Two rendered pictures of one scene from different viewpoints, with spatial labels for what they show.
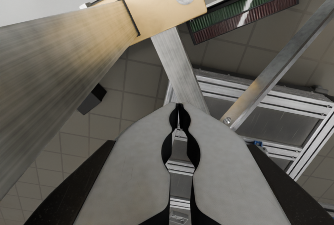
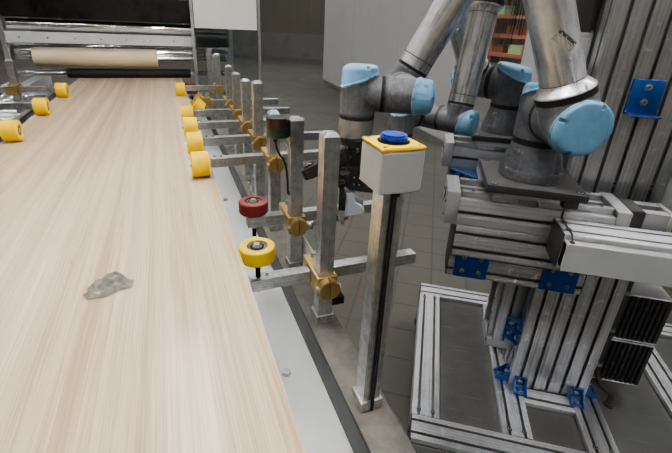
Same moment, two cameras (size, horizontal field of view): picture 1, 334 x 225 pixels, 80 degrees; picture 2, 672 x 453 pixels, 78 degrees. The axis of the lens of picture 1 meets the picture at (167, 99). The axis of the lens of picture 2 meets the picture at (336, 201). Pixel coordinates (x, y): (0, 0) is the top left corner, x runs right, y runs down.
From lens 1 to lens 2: 0.95 m
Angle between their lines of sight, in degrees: 72
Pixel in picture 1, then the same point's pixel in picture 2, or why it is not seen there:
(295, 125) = (455, 315)
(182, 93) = (358, 261)
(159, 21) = not seen: hidden behind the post
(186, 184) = (637, 427)
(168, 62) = (342, 264)
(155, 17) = not seen: hidden behind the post
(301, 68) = (398, 338)
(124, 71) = not seen: outside the picture
